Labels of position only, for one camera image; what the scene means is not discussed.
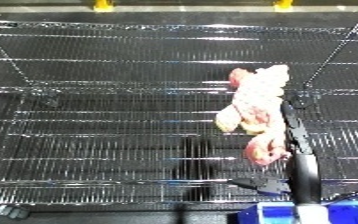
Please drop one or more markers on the pale right robot arm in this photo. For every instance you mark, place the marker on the pale right robot arm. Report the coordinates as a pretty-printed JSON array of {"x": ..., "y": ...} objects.
[{"x": 311, "y": 215}]

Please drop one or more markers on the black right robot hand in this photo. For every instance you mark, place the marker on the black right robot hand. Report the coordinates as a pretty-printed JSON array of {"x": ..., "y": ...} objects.
[{"x": 303, "y": 166}]

